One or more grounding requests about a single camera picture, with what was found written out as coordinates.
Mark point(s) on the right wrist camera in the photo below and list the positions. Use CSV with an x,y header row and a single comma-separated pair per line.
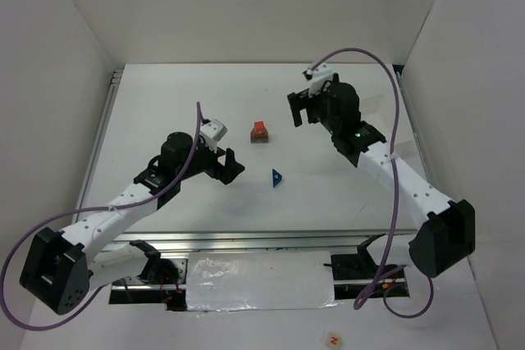
x,y
317,77

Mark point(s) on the blue triangle wood block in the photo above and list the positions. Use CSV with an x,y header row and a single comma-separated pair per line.
x,y
276,178

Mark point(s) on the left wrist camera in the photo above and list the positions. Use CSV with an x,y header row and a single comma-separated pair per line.
x,y
211,132

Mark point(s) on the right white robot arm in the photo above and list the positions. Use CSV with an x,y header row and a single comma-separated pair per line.
x,y
446,229

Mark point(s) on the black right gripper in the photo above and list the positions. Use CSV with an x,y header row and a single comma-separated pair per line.
x,y
306,102

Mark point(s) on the red cube wood block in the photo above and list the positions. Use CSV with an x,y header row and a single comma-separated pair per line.
x,y
259,127

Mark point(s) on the silver foil sheet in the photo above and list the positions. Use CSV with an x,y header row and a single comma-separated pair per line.
x,y
259,281

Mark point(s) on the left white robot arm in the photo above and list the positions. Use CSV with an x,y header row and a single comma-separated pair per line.
x,y
62,266

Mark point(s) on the brown wedge wood block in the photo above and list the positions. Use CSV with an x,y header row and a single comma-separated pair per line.
x,y
258,135

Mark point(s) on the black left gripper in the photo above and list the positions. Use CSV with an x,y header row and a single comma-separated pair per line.
x,y
221,165

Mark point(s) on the small letter N tile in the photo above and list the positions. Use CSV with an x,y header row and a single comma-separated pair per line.
x,y
332,341

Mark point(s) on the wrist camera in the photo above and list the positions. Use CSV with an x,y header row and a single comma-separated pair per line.
x,y
211,132
317,77

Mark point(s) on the aluminium rail frame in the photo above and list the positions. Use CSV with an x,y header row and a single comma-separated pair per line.
x,y
322,195

